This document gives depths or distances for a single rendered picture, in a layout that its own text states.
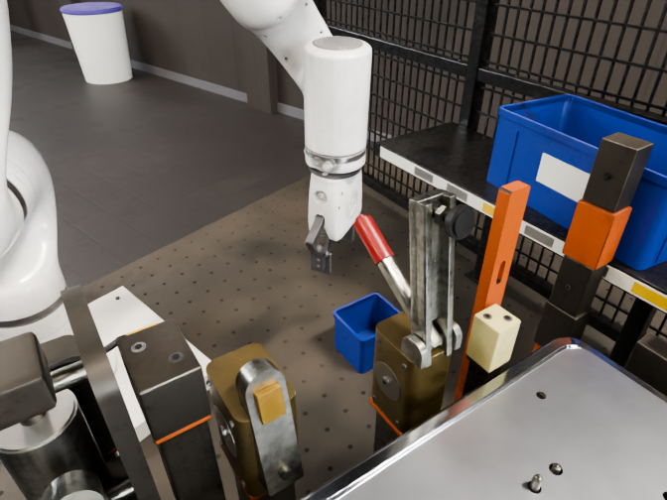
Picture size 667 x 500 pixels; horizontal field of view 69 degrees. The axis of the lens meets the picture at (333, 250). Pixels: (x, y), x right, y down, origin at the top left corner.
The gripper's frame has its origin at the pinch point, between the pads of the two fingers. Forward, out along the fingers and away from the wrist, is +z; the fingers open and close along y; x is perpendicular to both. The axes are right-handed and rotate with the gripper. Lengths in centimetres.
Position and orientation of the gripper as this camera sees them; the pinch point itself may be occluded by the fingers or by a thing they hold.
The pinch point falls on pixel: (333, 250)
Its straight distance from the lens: 78.1
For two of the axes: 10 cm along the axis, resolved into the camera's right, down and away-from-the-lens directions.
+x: -9.1, -2.6, 3.2
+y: 4.1, -5.5, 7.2
